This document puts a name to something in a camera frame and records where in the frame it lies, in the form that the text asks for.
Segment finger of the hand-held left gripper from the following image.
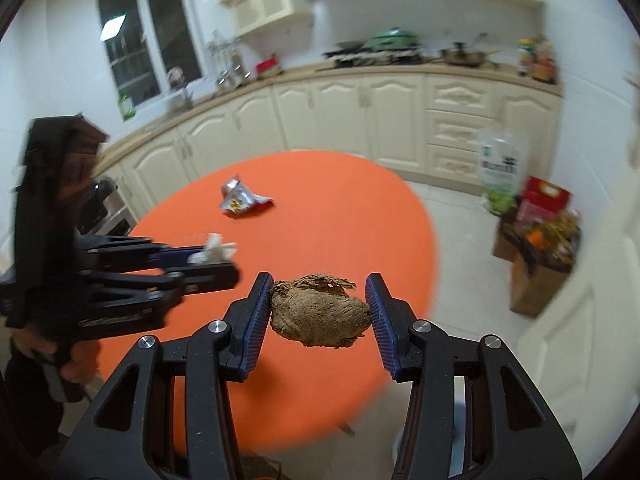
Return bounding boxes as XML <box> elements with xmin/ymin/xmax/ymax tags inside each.
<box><xmin>75</xmin><ymin>235</ymin><xmax>236</xmax><ymax>273</ymax></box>
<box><xmin>75</xmin><ymin>261</ymin><xmax>242</xmax><ymax>345</ymax></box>

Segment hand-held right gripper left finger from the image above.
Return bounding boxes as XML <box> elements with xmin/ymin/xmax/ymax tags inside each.
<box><xmin>62</xmin><ymin>271</ymin><xmax>273</xmax><ymax>480</ymax></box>

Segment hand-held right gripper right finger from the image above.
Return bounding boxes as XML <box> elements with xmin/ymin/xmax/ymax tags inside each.
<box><xmin>365</xmin><ymin>272</ymin><xmax>583</xmax><ymax>480</ymax></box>

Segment white tissue scrap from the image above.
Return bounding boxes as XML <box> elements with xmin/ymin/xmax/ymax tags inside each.
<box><xmin>187</xmin><ymin>232</ymin><xmax>238</xmax><ymax>266</ymax></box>

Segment brown paper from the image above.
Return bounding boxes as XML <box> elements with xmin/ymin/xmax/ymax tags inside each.
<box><xmin>269</xmin><ymin>273</ymin><xmax>373</xmax><ymax>348</ymax></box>

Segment person's left hand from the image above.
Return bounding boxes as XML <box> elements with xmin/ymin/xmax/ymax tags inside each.
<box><xmin>60</xmin><ymin>340</ymin><xmax>102</xmax><ymax>385</ymax></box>

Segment black kitchen appliance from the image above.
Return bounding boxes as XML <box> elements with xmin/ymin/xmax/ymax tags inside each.
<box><xmin>80</xmin><ymin>176</ymin><xmax>137</xmax><ymax>237</ymax></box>

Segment silver red snack wrapper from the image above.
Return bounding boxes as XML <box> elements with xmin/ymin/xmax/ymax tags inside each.
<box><xmin>218</xmin><ymin>175</ymin><xmax>275</xmax><ymax>218</ymax></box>

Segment orange round table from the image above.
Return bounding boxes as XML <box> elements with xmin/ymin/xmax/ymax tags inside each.
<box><xmin>97</xmin><ymin>151</ymin><xmax>438</xmax><ymax>453</ymax></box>

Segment small cardboard box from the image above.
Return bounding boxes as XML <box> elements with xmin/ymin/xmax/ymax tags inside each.
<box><xmin>492</xmin><ymin>212</ymin><xmax>526</xmax><ymax>263</ymax></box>

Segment large cardboard box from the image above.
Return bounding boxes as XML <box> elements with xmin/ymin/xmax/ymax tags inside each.
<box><xmin>510</xmin><ymin>247</ymin><xmax>573</xmax><ymax>318</ymax></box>

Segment white green rice bag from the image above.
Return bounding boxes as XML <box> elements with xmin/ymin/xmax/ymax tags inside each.
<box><xmin>477</xmin><ymin>130</ymin><xmax>531</xmax><ymax>216</ymax></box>

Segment kitchen window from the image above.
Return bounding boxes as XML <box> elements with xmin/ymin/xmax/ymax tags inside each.
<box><xmin>95</xmin><ymin>0</ymin><xmax>206</xmax><ymax>111</ymax></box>

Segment cooking oil bottle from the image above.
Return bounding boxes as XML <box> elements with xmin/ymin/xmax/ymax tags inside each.
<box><xmin>545</xmin><ymin>210</ymin><xmax>581</xmax><ymax>261</ymax></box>

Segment red rice bag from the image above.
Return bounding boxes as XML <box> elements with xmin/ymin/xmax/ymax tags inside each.
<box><xmin>515</xmin><ymin>176</ymin><xmax>573</xmax><ymax>226</ymax></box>

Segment cream kitchen base cabinets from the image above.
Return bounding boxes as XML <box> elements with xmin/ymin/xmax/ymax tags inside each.
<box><xmin>92</xmin><ymin>62</ymin><xmax>563</xmax><ymax>241</ymax></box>

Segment white panel door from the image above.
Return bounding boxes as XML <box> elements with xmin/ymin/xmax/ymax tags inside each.
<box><xmin>515</xmin><ymin>75</ymin><xmax>640</xmax><ymax>461</ymax></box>

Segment black gas stove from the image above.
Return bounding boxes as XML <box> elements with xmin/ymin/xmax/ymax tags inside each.
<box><xmin>322</xmin><ymin>45</ymin><xmax>436</xmax><ymax>68</ymax></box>

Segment black wok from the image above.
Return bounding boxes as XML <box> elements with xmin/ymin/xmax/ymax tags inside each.
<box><xmin>334</xmin><ymin>39</ymin><xmax>373</xmax><ymax>55</ymax></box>

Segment metal frying pan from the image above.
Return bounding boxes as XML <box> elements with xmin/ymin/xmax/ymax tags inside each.
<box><xmin>440</xmin><ymin>32</ymin><xmax>501</xmax><ymax>67</ymax></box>

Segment green cooking pot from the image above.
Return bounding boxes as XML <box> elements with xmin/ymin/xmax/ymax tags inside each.
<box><xmin>367</xmin><ymin>26</ymin><xmax>421</xmax><ymax>51</ymax></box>

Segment group of condiment bottles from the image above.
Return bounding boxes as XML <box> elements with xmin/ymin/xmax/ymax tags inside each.
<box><xmin>516</xmin><ymin>35</ymin><xmax>557</xmax><ymax>85</ymax></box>

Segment metal wire rack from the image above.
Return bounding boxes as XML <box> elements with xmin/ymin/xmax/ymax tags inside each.
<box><xmin>207</xmin><ymin>30</ymin><xmax>251</xmax><ymax>88</ymax></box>

